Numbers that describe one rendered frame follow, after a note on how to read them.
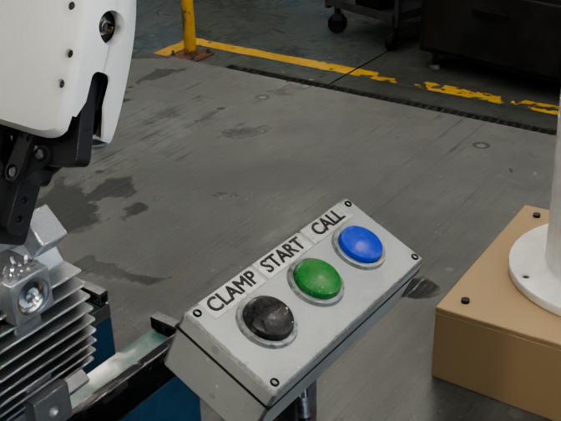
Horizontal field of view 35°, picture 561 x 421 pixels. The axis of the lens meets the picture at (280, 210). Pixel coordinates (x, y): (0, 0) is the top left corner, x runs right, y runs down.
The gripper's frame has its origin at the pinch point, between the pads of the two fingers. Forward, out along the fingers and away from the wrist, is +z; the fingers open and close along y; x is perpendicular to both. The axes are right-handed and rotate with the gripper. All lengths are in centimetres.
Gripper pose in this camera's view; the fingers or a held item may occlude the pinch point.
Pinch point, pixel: (4, 210)
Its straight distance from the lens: 58.2
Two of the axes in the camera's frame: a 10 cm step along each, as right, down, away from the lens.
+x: -5.2, -1.1, -8.5
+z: -2.7, 9.6, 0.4
